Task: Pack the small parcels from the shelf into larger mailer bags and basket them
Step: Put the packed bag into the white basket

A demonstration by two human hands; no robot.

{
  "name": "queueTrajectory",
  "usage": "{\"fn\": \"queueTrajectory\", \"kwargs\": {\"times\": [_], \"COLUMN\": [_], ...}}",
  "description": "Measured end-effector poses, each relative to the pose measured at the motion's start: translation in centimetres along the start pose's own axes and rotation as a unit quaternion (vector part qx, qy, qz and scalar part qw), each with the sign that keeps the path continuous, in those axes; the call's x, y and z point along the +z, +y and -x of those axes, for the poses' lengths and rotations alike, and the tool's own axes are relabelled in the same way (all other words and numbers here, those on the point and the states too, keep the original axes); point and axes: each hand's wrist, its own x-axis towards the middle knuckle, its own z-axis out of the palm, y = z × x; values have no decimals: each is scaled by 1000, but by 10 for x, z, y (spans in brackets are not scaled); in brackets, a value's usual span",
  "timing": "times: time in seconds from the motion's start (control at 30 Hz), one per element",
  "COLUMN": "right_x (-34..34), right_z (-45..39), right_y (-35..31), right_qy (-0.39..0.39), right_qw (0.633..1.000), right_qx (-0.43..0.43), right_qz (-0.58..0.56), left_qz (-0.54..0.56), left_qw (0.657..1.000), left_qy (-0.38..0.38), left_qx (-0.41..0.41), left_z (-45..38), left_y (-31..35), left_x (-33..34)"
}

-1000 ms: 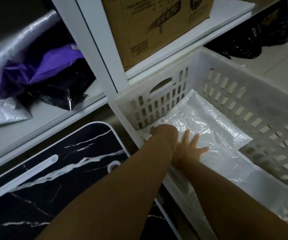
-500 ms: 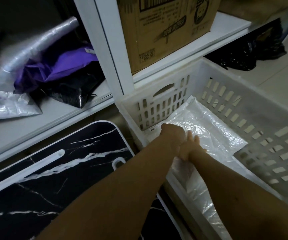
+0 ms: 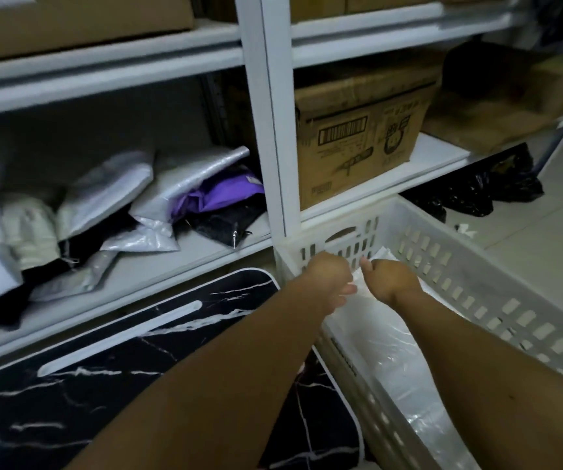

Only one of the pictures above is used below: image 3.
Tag person's left hand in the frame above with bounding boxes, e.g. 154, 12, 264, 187
301, 252, 358, 317

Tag clear plastic bag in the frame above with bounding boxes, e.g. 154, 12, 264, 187
323, 246, 469, 470

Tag small clear plastic packet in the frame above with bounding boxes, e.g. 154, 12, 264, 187
99, 221, 181, 254

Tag black plastic bag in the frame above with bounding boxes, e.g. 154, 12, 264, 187
401, 170, 495, 224
477, 143, 544, 204

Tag flat grey plastic packet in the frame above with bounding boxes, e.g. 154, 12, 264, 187
29, 249, 118, 303

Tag person's left forearm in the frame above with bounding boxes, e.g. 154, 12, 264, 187
65, 283, 325, 470

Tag purple plastic packet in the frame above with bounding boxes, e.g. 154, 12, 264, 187
172, 172, 266, 222

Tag grey poly mailer packet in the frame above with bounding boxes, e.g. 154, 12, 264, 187
56, 150, 156, 240

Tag printed cardboard box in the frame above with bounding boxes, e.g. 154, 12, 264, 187
294, 75, 443, 211

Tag white plastic slotted basket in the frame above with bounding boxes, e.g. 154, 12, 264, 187
274, 195, 563, 470

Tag person's right hand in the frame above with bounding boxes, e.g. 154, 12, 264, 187
359, 257, 425, 309

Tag flattened brown cardboard box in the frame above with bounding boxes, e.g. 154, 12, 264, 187
422, 54, 563, 155

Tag white woven poly mailer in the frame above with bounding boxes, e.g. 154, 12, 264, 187
130, 146, 251, 225

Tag black mesh packet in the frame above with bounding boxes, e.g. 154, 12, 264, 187
184, 203, 268, 248

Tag person's right forearm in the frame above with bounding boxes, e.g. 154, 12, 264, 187
390, 288, 563, 470

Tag black marble pattern board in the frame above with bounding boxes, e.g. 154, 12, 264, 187
0, 268, 366, 470

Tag white metal shelving unit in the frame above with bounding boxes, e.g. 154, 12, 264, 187
0, 0, 563, 372

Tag cream padded packet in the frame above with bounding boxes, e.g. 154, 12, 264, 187
0, 192, 62, 273

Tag large plain cardboard box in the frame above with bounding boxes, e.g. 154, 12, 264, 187
0, 0, 195, 64

